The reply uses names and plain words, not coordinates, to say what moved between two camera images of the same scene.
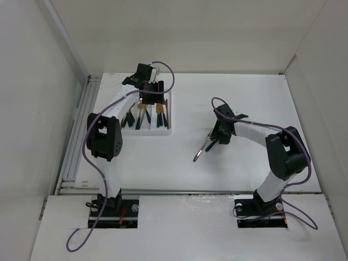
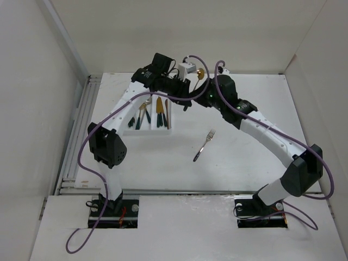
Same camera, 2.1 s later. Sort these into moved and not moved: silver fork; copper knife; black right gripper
Moved: black right gripper
Not moved: silver fork; copper knife
